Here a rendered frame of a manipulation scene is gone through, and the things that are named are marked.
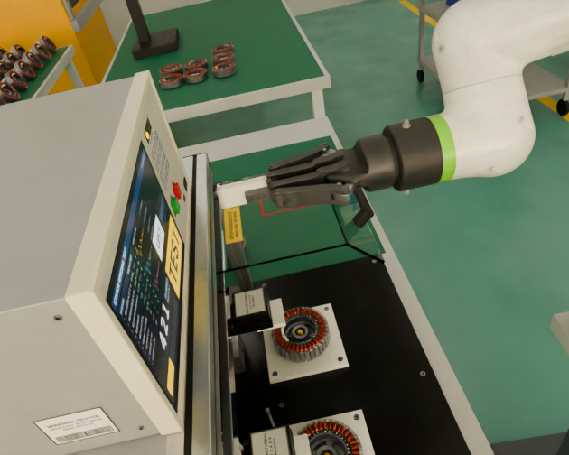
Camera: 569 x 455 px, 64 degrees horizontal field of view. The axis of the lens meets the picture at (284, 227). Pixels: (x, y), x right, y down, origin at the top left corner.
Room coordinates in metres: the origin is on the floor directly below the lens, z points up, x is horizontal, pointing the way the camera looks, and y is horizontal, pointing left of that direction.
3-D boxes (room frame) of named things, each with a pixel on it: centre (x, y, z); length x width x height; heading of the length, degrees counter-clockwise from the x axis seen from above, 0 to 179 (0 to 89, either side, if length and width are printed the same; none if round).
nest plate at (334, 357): (0.56, 0.01, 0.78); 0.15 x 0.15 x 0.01; 0
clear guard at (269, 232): (0.62, 0.02, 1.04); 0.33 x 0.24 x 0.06; 90
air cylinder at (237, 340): (0.56, 0.16, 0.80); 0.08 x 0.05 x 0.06; 0
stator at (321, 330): (0.56, 0.01, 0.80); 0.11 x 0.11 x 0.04
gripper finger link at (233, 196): (0.52, 0.04, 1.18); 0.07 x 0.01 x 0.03; 90
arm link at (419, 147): (0.52, -0.19, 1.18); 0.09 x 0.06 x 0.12; 0
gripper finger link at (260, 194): (0.50, 0.02, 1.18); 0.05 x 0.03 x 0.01; 90
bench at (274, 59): (2.81, 0.23, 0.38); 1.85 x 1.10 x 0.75; 0
